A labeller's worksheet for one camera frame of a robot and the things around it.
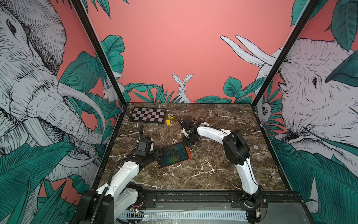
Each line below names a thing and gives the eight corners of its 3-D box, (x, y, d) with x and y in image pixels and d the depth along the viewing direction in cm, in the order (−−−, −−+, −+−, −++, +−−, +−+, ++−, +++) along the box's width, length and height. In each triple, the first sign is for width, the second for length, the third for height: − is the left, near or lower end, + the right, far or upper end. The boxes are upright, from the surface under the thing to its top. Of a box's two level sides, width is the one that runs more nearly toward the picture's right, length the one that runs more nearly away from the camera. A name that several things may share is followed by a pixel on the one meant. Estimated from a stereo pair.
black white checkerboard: (130, 123, 110) (129, 120, 107) (134, 109, 119) (133, 107, 117) (164, 123, 110) (164, 120, 107) (166, 109, 119) (165, 107, 117)
